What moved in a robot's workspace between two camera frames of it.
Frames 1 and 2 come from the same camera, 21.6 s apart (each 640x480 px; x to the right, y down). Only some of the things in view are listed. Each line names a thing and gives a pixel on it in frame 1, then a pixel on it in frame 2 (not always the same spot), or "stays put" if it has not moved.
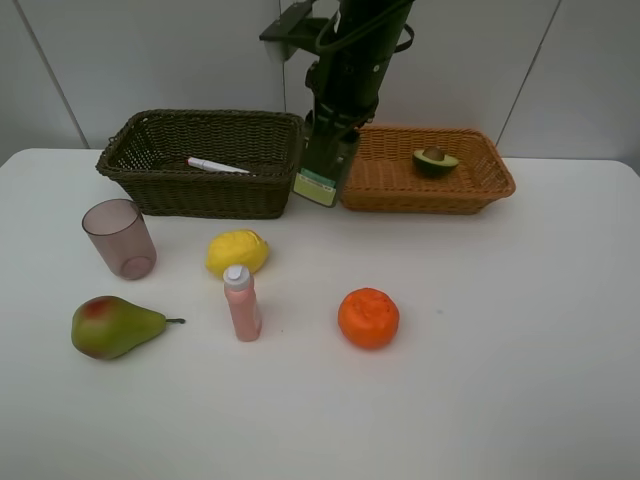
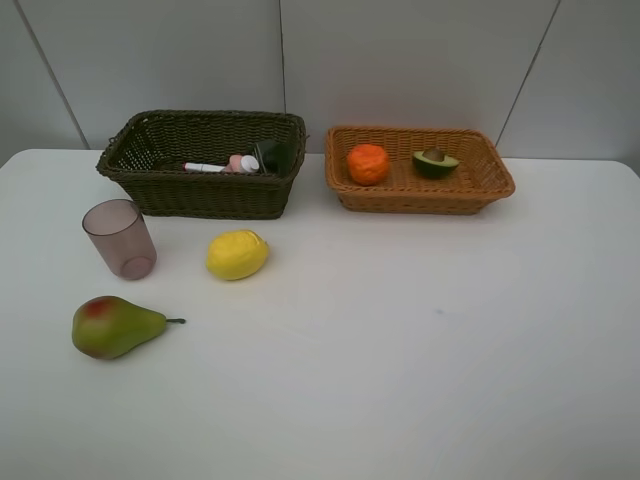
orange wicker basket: x=382 y=177 stays put
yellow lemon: x=236 y=248 stays put
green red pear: x=109 y=327 stays put
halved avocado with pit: x=432 y=161 stays put
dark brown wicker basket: x=149 y=151 stays put
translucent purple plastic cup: x=118 y=228 stays put
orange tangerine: x=368 y=318 to x=368 y=164
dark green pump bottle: x=323 y=161 to x=278 y=158
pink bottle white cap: x=241 y=291 to x=242 y=164
